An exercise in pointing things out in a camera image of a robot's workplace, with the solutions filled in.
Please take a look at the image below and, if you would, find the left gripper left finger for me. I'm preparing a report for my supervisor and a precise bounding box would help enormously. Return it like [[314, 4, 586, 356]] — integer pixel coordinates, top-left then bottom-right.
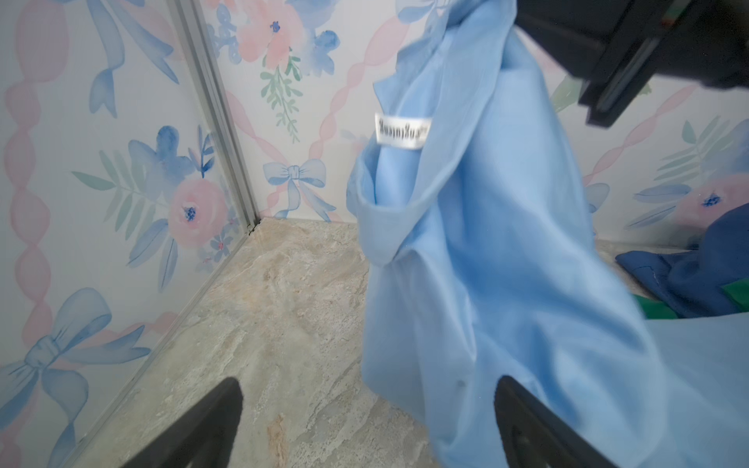
[[123, 378, 243, 468]]

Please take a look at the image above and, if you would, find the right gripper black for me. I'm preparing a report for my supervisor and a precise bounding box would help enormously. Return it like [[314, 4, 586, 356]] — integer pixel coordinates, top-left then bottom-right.
[[516, 0, 748, 128]]

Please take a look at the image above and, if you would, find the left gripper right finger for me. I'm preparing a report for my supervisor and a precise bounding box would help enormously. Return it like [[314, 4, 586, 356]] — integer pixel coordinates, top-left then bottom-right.
[[493, 376, 614, 468]]

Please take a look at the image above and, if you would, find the light blue cloth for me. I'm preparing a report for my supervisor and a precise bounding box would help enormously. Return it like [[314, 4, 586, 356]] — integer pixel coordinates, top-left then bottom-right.
[[347, 1, 748, 467]]

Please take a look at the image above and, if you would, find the green cloth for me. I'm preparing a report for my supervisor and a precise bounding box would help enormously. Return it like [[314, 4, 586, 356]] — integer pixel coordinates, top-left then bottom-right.
[[634, 278, 748, 320]]

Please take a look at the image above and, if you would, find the dark blue cloth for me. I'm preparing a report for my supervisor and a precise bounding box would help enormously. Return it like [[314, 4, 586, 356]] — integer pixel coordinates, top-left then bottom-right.
[[616, 205, 748, 301]]

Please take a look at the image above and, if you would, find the left aluminium corner post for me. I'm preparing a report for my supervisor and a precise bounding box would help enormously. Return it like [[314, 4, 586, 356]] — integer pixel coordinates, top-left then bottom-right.
[[169, 0, 259, 232]]

